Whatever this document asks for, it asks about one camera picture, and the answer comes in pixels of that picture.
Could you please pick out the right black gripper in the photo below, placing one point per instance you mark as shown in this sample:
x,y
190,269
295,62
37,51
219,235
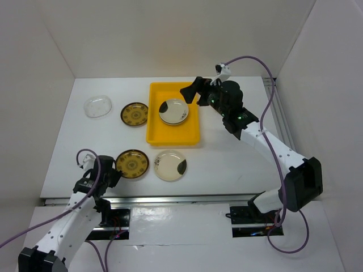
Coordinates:
x,y
202,86

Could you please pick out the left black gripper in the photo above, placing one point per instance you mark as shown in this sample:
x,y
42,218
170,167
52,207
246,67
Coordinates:
x,y
117,174

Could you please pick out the yellow patterned plate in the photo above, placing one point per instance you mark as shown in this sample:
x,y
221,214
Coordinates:
x,y
134,114
132,164

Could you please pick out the cream plate black brushstroke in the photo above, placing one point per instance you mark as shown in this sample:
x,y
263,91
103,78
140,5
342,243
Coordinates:
x,y
173,110
170,165

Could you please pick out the blue floral plate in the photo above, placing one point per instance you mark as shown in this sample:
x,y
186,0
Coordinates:
x,y
173,124

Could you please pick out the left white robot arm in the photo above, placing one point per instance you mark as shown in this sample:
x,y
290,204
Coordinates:
x,y
85,210

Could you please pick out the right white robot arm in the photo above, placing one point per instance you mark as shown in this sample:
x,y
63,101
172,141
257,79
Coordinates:
x,y
301,177

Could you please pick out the yellow plastic bin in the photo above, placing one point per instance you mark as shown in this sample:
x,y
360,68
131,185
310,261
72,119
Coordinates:
x,y
159,133

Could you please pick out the white front cover board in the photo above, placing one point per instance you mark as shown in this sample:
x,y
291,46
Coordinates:
x,y
180,225

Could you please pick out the clear plastic plate left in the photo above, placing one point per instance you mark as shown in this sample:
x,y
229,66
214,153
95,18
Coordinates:
x,y
97,106

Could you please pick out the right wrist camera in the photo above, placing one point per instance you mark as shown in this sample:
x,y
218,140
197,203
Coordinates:
x,y
223,74

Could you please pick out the aluminium rail right side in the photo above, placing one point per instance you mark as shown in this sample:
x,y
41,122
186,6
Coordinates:
x,y
280,120

